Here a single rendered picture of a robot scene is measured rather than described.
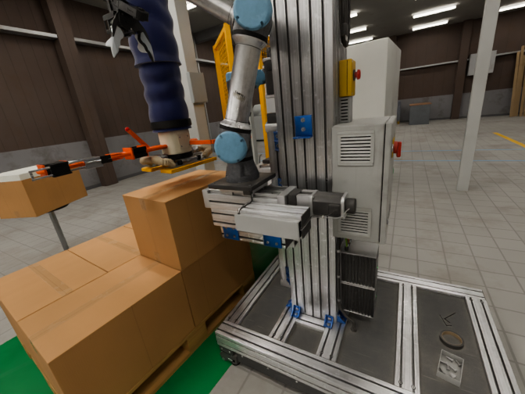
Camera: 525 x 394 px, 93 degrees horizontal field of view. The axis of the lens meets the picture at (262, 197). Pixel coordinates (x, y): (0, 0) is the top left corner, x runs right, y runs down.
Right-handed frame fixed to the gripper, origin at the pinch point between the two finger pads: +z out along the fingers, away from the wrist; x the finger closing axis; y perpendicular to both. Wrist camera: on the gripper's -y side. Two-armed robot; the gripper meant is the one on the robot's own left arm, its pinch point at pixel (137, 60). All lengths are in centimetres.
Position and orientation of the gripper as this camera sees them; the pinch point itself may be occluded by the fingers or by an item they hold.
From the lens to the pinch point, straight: 105.7
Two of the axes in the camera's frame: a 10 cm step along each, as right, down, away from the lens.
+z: 1.0, 9.4, 3.3
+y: -8.7, -0.7, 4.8
